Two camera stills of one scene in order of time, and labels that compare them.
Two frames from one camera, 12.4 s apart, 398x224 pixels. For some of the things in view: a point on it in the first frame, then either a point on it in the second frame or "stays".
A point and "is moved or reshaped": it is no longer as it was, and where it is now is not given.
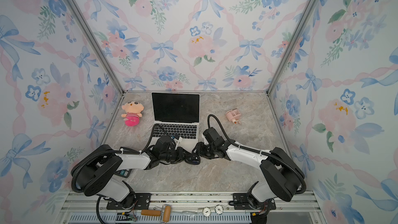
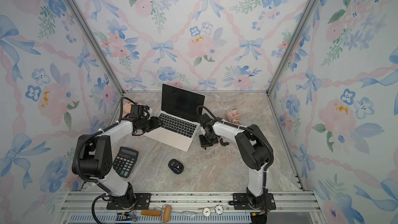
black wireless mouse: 191,159 -> 175,166
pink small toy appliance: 233,115 stays
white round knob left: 207,211 stays
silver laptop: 178,113 is moved or reshaped
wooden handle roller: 166,210 stays
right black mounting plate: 241,203 stays
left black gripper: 180,155 -> 156,124
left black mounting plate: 142,201 stays
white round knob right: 219,209 stays
